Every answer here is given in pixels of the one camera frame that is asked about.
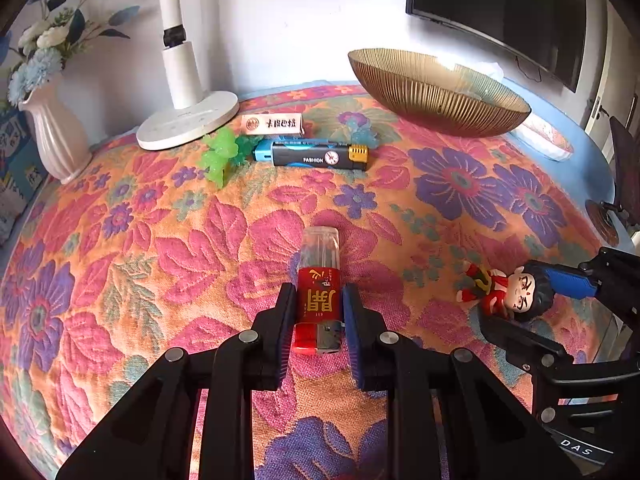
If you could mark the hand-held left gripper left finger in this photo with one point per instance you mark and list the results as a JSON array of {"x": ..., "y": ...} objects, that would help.
[{"x": 286, "y": 330}]

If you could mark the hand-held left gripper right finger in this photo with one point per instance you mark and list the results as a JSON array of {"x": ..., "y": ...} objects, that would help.
[{"x": 354, "y": 335}]

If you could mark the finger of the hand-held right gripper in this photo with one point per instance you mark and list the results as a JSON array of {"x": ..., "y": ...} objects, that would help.
[
  {"x": 570, "y": 282},
  {"x": 530, "y": 342}
]

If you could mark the red lighter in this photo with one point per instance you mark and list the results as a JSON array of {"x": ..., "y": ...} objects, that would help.
[{"x": 320, "y": 295}]

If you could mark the red robed black hair figurine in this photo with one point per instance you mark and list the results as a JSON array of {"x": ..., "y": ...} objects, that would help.
[{"x": 500, "y": 295}]

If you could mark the light blue jelly toy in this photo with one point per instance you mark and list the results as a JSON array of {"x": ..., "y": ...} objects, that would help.
[{"x": 362, "y": 132}]

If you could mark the rose gold box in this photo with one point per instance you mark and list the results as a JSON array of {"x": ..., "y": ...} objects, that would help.
[{"x": 272, "y": 124}]

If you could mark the gold ribbed glass bowl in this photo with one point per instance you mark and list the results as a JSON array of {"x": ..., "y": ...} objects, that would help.
[{"x": 440, "y": 105}]

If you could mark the dark butterfly ornament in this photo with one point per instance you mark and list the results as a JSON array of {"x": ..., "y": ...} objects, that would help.
[{"x": 607, "y": 220}]

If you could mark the floral tablecloth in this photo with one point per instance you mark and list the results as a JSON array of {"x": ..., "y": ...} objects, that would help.
[{"x": 450, "y": 200}]

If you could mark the white patterned object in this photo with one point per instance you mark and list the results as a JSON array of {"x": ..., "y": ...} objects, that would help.
[{"x": 545, "y": 137}]

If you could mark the black lighter with gold cap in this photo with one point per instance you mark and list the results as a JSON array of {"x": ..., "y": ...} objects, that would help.
[{"x": 310, "y": 157}]

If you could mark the blue lighter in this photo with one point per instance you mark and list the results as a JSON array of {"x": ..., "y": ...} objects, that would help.
[{"x": 262, "y": 152}]

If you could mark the bright green jelly toy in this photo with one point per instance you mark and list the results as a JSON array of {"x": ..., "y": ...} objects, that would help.
[{"x": 220, "y": 157}]

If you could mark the teal green jelly toy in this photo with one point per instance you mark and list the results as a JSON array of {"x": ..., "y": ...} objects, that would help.
[{"x": 247, "y": 147}]

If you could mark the white desk lamp base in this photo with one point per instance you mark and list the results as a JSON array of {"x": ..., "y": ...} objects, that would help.
[{"x": 185, "y": 70}]

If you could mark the black flat screen monitor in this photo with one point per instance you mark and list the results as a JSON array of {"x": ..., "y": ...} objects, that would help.
[{"x": 500, "y": 5}]

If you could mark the white ribbed vase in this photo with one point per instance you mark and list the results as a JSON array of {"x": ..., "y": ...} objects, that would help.
[{"x": 55, "y": 135}]

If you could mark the blue cover book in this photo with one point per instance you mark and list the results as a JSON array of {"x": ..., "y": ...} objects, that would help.
[{"x": 15, "y": 170}]

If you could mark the blue and white artificial flowers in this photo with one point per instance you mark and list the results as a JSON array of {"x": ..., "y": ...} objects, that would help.
[{"x": 45, "y": 40}]

